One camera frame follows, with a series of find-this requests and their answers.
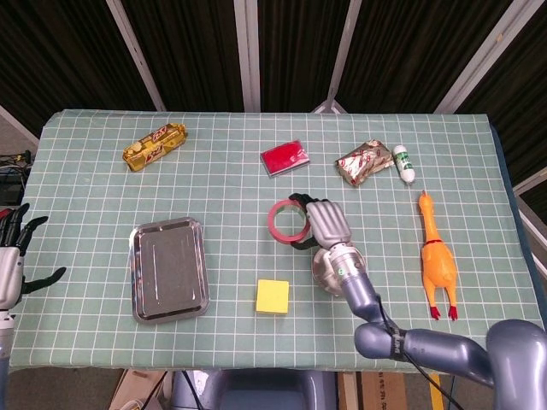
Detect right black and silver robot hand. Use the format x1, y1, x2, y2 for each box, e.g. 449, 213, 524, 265
288, 192, 354, 251

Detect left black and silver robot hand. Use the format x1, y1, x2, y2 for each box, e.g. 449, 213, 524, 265
0, 202, 68, 311

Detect red tape roll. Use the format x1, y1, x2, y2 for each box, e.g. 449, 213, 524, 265
268, 198, 311, 245

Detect yellow sponge block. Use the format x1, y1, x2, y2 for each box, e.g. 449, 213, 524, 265
255, 279, 291, 317

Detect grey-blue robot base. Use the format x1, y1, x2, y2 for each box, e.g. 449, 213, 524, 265
170, 369, 338, 410

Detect round metal dish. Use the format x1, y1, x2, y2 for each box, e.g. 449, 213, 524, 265
311, 247, 368, 296

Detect silver foil snack packet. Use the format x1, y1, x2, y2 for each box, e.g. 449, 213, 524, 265
334, 138, 395, 188

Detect red flat box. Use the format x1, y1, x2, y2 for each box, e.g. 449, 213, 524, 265
259, 139, 311, 178

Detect green checked tablecloth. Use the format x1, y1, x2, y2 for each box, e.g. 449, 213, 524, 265
0, 108, 547, 372

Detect small white green-label bottle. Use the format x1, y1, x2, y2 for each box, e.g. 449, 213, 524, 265
392, 144, 416, 185

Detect orange rubber chicken toy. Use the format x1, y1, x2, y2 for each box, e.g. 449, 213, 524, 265
417, 190, 459, 320

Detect rectangular steel tray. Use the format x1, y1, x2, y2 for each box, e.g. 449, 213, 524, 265
129, 216, 210, 325

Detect printed brown cardboard box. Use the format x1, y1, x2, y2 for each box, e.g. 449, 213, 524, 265
337, 371, 432, 410

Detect gold snack packet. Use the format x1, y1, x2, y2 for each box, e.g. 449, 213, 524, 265
122, 122, 189, 173

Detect black electronics with cables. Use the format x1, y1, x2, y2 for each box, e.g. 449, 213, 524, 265
0, 149, 35, 206

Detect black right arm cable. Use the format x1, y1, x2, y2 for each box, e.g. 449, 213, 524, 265
374, 294, 456, 410

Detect white frame post with foot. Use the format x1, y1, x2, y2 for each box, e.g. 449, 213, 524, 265
311, 0, 363, 114

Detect white metal frame post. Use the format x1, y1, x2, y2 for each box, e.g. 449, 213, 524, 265
433, 0, 538, 114
105, 0, 167, 112
233, 0, 262, 113

